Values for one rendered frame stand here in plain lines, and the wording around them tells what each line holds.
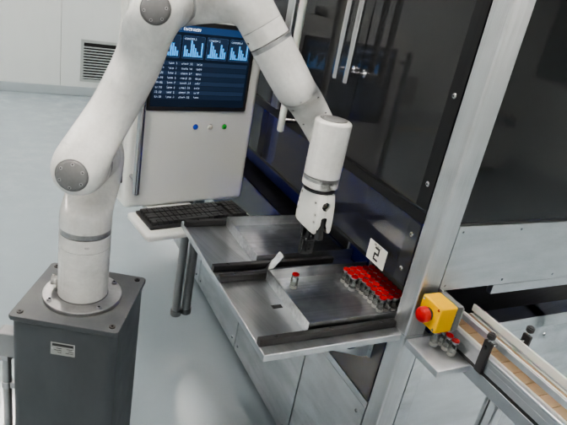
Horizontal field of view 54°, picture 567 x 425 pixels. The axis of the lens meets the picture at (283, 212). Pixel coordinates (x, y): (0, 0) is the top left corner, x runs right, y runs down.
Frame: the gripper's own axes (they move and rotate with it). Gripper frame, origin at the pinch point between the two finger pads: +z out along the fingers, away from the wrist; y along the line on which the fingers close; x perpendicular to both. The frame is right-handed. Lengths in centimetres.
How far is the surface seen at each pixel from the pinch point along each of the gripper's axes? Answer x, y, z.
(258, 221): -14, 54, 21
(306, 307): -7.5, 4.8, 22.1
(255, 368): -28, 61, 94
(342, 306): -18.2, 3.3, 22.1
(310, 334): -1.4, -8.1, 20.5
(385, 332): -23.8, -9.5, 22.3
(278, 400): -28, 39, 91
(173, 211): 9, 77, 28
